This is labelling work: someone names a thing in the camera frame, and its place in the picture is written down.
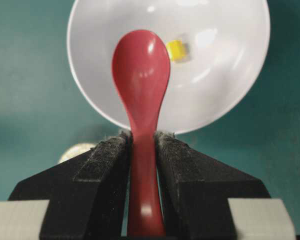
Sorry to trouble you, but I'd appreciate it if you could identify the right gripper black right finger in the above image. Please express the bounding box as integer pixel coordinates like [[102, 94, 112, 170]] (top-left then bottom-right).
[[153, 129, 300, 240]]

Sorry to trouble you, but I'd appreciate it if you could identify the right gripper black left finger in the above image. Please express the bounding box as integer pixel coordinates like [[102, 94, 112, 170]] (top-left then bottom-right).
[[0, 131, 132, 240]]

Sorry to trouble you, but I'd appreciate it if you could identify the red plastic soup spoon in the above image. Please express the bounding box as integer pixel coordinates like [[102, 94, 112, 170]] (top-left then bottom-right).
[[112, 29, 171, 237]]

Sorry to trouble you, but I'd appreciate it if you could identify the yellow hexagonal prism block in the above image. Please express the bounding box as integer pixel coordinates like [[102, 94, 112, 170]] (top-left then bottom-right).
[[165, 39, 191, 63]]

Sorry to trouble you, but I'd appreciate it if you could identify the speckled ceramic spoon rest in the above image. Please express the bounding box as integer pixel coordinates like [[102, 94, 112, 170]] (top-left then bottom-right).
[[57, 142, 96, 164]]

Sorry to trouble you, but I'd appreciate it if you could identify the white round bowl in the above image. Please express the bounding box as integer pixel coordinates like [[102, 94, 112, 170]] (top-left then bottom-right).
[[66, 0, 271, 134]]

